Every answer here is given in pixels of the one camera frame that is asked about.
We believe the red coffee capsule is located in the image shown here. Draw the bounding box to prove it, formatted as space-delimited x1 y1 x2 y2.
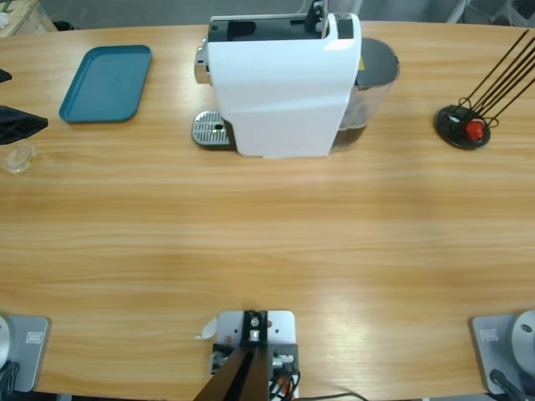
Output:
465 119 486 141

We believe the clear water tank black lid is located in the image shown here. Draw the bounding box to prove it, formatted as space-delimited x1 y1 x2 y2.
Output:
332 37 401 154

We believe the white frame leg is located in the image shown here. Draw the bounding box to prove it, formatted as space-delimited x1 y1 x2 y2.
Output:
445 0 476 24

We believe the black and orange cable bundle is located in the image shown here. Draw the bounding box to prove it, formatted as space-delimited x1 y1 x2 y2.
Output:
267 367 302 400

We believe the clear glass cup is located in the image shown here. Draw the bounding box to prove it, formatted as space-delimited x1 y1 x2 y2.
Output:
0 140 39 175

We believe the arm grey base plate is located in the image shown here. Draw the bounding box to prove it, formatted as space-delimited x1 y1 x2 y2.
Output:
0 313 54 393
467 308 535 396

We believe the grey translucent bin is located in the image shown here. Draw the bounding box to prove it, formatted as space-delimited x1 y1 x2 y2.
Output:
507 0 535 27

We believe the black cable under table edge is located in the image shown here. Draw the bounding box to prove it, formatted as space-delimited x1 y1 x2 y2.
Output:
298 391 371 401

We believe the black base cable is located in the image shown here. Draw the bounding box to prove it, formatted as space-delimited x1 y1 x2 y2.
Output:
488 369 528 401
0 361 21 393

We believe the teal plastic tray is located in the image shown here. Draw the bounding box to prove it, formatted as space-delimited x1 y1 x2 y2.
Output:
58 44 154 125

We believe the white paper tag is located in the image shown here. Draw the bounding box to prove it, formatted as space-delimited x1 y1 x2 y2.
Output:
194 316 219 341

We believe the metal drip tray grille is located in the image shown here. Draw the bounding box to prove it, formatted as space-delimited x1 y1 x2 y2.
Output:
191 109 237 152

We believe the white capsule coffee machine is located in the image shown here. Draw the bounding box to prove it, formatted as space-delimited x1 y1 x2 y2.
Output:
191 11 363 160

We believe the white block with dark post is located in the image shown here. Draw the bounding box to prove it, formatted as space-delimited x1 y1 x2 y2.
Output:
194 308 301 401

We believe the black wire capsule holder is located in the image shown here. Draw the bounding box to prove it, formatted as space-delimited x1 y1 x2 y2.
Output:
433 29 535 150

